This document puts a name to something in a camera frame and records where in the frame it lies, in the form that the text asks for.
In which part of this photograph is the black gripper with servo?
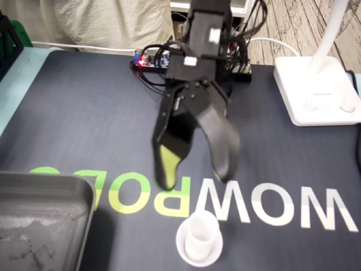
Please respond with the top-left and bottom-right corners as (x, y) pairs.
(152, 81), (241, 191)

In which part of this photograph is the white power cable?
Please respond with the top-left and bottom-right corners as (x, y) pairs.
(30, 37), (300, 58)

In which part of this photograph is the person's beige shirt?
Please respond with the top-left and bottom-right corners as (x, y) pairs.
(53, 0), (173, 54)

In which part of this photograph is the black servo cable bundle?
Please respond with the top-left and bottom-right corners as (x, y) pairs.
(131, 0), (268, 99)

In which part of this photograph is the green plastic object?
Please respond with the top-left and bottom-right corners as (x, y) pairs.
(8, 20), (33, 49)

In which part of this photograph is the white desk lamp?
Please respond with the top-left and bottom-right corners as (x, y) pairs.
(272, 0), (361, 127)

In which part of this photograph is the black printed frame stand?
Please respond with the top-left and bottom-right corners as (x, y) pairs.
(0, 10), (24, 82)

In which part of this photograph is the white round plastic dish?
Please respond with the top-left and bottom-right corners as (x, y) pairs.
(175, 216), (224, 268)

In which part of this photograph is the blue circuit board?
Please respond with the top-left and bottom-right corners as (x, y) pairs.
(132, 49), (172, 70)

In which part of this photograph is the small white plastic cup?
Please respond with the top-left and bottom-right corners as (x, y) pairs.
(184, 210), (220, 262)

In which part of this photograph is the dark grey plastic tray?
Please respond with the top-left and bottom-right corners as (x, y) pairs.
(0, 171), (96, 271)

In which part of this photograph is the dark grey printed desk mat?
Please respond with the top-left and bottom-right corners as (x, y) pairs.
(0, 50), (361, 271)

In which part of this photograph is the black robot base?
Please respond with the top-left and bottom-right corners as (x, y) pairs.
(132, 64), (253, 97)

